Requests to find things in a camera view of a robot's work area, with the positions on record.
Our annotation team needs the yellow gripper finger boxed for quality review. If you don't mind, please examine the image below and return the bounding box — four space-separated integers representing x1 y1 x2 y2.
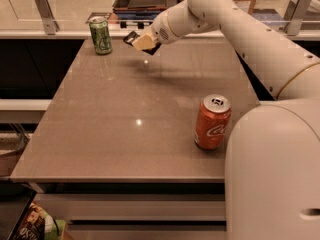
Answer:
132 33 157 51

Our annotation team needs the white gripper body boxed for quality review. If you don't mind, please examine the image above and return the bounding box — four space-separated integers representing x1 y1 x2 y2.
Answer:
151 13 177 44

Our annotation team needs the black rxbar chocolate wrapper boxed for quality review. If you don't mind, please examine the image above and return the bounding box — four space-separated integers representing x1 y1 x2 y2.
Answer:
123 31 161 55

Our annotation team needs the red coca-cola can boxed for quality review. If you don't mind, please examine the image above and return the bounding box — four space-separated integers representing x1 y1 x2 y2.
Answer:
195 94 231 150

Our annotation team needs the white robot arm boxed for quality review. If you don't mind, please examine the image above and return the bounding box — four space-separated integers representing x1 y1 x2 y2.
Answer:
133 0 320 240

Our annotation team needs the green soda can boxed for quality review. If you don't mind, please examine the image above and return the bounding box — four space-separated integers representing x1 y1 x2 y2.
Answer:
89 16 112 55

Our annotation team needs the grey table drawer unit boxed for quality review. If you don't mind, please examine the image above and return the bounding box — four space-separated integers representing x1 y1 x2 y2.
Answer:
36 183 227 240

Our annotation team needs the dark box at left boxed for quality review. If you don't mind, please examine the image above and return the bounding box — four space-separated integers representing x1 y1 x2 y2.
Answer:
0 182 35 240

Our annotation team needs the snack bag under table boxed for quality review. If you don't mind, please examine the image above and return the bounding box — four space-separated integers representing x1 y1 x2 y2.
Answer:
13 203 47 240

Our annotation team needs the left metal glass bracket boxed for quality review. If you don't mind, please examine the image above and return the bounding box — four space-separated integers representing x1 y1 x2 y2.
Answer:
34 0 59 35

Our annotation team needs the right metal glass bracket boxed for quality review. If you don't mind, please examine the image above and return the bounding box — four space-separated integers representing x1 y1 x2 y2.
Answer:
285 0 312 36

